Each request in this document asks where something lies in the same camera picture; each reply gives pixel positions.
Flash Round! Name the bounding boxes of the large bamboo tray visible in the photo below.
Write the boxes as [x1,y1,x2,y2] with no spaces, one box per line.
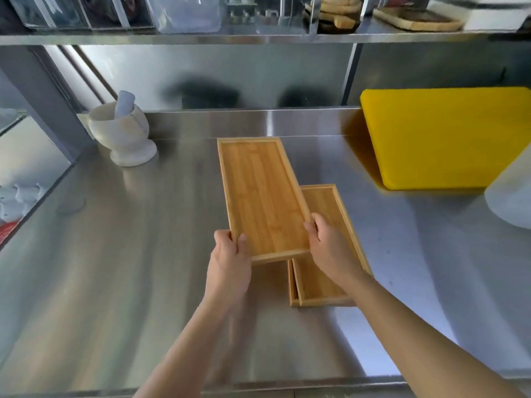
[217,137,313,266]

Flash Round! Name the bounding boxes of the red cloth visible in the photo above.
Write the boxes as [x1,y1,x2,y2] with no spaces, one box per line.
[0,219,26,246]

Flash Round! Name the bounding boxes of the white marble pestle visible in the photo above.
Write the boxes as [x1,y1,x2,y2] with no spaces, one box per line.
[114,90,137,120]

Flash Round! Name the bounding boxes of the white appliance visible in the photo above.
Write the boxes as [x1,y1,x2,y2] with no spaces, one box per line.
[427,0,531,32]

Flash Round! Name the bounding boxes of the white round container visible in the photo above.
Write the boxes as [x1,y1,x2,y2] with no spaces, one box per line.
[484,147,531,231]

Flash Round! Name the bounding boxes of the white cups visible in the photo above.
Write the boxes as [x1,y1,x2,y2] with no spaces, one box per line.
[0,183,47,223]

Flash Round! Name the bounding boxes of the dark bowl in bin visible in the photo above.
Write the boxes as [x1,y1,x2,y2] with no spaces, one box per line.
[82,0,146,28]

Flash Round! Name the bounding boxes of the person's right forearm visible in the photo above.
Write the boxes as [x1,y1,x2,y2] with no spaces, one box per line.
[342,271,528,398]

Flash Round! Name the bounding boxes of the white marble mortar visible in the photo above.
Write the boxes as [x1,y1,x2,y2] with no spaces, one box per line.
[87,102,158,168]

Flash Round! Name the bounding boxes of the oval wooden tray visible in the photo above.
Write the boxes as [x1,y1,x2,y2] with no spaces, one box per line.
[373,6,464,33]

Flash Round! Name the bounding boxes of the yellow cutting board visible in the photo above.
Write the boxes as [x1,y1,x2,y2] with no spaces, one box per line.
[359,86,531,191]

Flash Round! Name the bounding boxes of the stainless steel shelf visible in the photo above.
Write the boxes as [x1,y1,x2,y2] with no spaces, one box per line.
[0,18,531,47]

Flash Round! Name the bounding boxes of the steel shelf post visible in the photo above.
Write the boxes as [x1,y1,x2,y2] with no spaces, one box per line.
[339,43,364,107]

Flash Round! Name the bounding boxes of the clear plastic container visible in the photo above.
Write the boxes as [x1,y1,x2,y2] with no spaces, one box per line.
[144,0,223,34]

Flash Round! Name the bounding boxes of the person's right hand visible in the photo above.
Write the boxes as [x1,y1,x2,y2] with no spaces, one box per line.
[303,213,366,287]

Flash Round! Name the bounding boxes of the person's left hand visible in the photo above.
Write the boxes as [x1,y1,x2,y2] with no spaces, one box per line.
[202,230,253,308]

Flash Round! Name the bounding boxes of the clear storage bin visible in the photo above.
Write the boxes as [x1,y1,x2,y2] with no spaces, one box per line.
[6,0,90,30]

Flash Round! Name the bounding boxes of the stack of wooden plates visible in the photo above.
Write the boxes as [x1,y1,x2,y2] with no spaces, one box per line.
[304,0,366,34]

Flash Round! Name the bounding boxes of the person's left forearm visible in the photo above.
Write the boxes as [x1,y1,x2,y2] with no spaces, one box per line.
[134,296,239,398]

